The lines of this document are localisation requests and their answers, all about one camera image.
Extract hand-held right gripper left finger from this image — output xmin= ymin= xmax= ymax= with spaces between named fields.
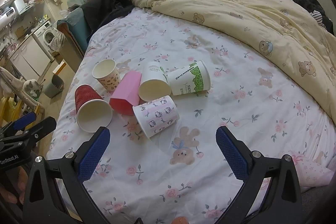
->
xmin=20 ymin=126 xmax=111 ymax=224

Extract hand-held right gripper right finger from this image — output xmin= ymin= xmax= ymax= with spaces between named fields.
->
xmin=215 ymin=126 xmax=303 ymax=224

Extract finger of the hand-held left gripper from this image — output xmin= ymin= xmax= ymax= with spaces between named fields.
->
xmin=0 ymin=116 xmax=57 ymax=152
xmin=0 ymin=112 xmax=37 ymax=135

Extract pink cat print paper cup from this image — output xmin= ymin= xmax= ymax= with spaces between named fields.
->
xmin=132 ymin=95 xmax=180 ymax=138

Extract red ribbed paper cup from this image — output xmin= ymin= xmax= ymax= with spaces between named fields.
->
xmin=75 ymin=84 xmax=113 ymax=133

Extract pink plastic cup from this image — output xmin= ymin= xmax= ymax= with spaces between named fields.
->
xmin=109 ymin=71 xmax=142 ymax=116

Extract bear print paper cup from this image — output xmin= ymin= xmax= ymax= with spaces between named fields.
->
xmin=92 ymin=59 xmax=121 ymax=92

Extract white cup with green label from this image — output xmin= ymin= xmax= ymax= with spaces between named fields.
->
xmin=167 ymin=60 xmax=211 ymax=96

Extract white cup with green sprig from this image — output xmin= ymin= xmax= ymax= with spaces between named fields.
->
xmin=138 ymin=61 xmax=171 ymax=102

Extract person's left hand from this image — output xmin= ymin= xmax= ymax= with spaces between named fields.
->
xmin=4 ymin=168 xmax=30 ymax=205

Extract yellow rack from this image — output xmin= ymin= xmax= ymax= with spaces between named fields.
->
xmin=0 ymin=97 xmax=23 ymax=126

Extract floral bear print bedsheet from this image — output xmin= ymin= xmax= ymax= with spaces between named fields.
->
xmin=46 ymin=7 xmax=336 ymax=224

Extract beige clothes on rack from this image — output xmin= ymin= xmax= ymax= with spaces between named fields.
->
xmin=0 ymin=67 xmax=44 ymax=114

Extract grey trash bin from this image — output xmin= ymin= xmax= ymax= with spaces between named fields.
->
xmin=43 ymin=74 xmax=65 ymax=98

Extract cardboard box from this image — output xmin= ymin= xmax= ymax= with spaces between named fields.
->
xmin=52 ymin=61 xmax=66 ymax=75

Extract white floor cabinet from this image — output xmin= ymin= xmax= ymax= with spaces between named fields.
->
xmin=9 ymin=35 xmax=54 ymax=80

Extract pink floral pillow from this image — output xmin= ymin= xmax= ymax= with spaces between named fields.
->
xmin=286 ymin=151 xmax=334 ymax=193

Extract white washing machine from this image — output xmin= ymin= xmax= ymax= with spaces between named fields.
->
xmin=33 ymin=20 xmax=59 ymax=62

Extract white water heater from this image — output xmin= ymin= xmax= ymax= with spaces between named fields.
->
xmin=0 ymin=6 xmax=19 ymax=28

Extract dark clothes pile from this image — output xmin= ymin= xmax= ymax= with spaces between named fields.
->
xmin=81 ymin=0 xmax=137 ymax=38

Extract yellow bear print duvet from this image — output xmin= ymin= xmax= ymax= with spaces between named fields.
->
xmin=131 ymin=0 xmax=336 ymax=119

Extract striped cloth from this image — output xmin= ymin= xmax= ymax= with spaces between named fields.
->
xmin=310 ymin=10 xmax=327 ymax=28

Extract black fluffy cloth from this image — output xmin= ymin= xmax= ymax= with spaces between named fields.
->
xmin=290 ymin=0 xmax=327 ymax=20

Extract teal bed frame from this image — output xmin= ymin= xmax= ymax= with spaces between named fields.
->
xmin=56 ymin=7 xmax=91 ymax=54

